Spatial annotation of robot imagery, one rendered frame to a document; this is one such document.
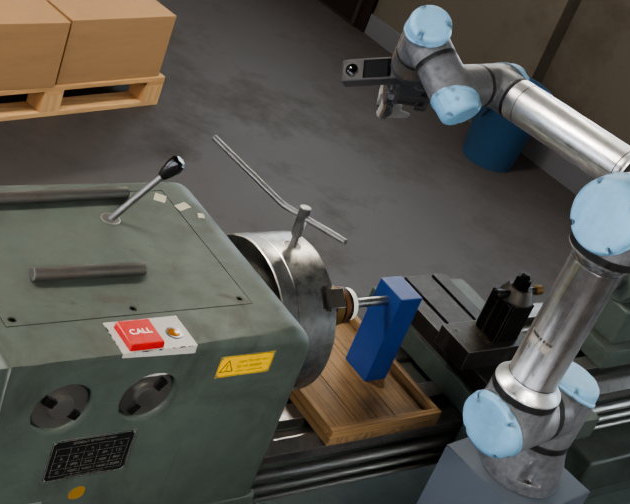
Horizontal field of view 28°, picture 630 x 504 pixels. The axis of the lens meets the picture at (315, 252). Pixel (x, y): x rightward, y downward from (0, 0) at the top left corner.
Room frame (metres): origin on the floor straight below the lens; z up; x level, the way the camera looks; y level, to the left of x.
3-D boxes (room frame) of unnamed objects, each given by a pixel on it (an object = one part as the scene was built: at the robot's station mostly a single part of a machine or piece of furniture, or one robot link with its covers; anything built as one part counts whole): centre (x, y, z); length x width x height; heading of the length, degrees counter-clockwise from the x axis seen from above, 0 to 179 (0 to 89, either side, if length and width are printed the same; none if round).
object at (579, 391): (1.86, -0.49, 1.27); 0.13 x 0.12 x 0.14; 142
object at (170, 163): (1.91, 0.28, 1.38); 0.04 x 0.03 x 0.05; 135
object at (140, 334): (1.59, 0.20, 1.26); 0.06 x 0.06 x 0.02; 45
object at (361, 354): (2.31, -0.20, 1.00); 0.08 x 0.06 x 0.23; 45
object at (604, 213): (1.76, -0.41, 1.47); 0.15 x 0.12 x 0.55; 142
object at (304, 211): (2.07, 0.04, 1.26); 0.02 x 0.02 x 0.12
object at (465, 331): (2.42, -0.43, 1.00); 0.20 x 0.10 x 0.05; 135
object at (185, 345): (1.61, 0.19, 1.23); 0.13 x 0.08 x 0.06; 135
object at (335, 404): (2.25, -0.15, 0.89); 0.36 x 0.30 x 0.04; 45
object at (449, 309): (2.48, -0.40, 0.95); 0.43 x 0.18 x 0.04; 45
